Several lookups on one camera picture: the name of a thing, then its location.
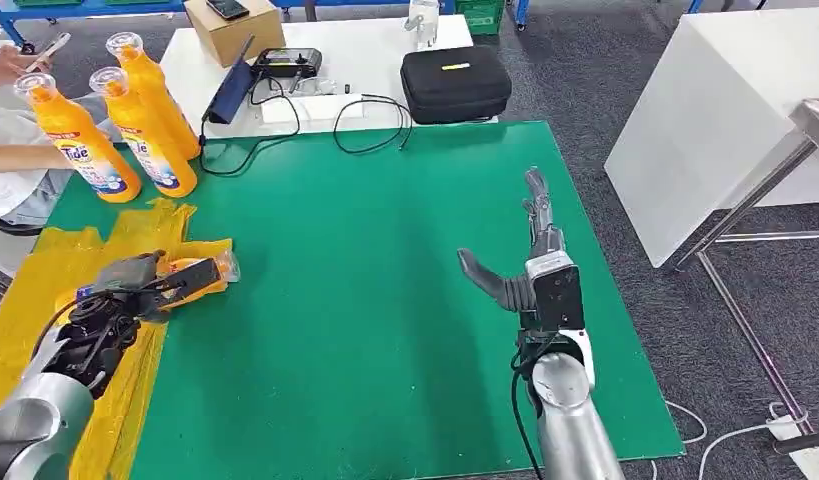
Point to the white power strip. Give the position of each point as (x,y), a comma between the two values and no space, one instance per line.
(803,447)

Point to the blue metal rack frame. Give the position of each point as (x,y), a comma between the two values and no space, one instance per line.
(84,6)

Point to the white square table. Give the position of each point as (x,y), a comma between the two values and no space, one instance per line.
(704,132)

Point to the black carrying case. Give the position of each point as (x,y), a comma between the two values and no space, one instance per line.
(456,85)

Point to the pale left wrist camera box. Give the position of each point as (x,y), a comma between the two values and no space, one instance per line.
(127,270)

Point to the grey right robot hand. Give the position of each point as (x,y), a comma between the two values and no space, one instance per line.
(545,245)

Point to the person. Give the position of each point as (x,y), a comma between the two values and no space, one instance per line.
(11,179)

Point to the steel table frame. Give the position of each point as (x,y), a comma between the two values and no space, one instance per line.
(743,205)

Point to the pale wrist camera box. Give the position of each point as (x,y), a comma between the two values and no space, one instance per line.
(558,295)
(127,270)

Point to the orange drink bottle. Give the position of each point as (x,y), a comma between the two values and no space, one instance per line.
(227,268)
(160,93)
(78,139)
(147,139)

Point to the black smartphone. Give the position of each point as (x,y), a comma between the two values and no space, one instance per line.
(227,7)

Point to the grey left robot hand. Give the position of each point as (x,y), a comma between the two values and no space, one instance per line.
(187,281)

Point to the yellow plastic sheet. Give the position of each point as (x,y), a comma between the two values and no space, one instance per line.
(25,311)

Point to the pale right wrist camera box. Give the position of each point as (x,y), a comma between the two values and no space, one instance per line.
(558,295)

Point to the white desktop device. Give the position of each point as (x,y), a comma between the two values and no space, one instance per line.
(423,21)

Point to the black remote controller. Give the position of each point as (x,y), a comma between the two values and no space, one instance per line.
(286,61)

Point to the green plastic crate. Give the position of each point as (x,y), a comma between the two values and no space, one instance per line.
(480,14)

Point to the green table mat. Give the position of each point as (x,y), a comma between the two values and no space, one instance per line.
(356,278)

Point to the person's handheld phone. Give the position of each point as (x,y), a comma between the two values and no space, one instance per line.
(50,50)

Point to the white flat box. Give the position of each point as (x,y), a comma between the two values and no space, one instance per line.
(313,107)

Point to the dark blue tablet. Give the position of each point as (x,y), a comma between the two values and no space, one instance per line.
(231,89)

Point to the brown cardboard box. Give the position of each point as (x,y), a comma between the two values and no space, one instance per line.
(240,33)

